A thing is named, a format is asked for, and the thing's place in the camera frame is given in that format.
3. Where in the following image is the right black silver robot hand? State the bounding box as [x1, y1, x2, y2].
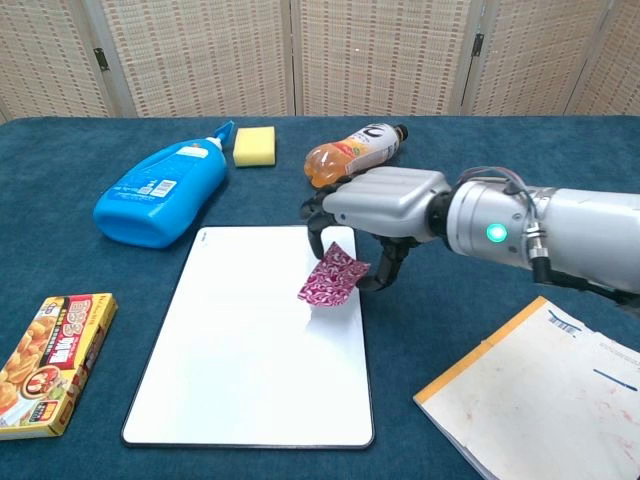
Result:
[299, 166, 454, 293]

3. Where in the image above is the pink patterned packet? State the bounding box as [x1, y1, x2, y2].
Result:
[297, 240, 371, 307]

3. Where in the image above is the orange drink plastic bottle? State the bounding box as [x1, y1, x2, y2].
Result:
[303, 122, 409, 190]

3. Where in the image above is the yellow sponge block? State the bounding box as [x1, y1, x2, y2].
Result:
[232, 125, 277, 168]

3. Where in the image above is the white magnetic board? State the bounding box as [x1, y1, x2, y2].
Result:
[121, 225, 376, 450]

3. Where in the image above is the blue detergent pump bottle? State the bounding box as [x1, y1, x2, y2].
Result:
[92, 120, 236, 250]

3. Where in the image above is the woven bamboo folding screen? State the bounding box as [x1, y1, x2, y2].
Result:
[0, 0, 640, 124]

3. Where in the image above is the yellow edged paper notepad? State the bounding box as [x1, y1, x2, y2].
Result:
[413, 295, 640, 480]

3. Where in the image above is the dark blue table cloth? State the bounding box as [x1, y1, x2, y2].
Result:
[0, 115, 640, 480]

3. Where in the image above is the yellow red curry box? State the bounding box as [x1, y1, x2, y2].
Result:
[0, 292, 119, 441]

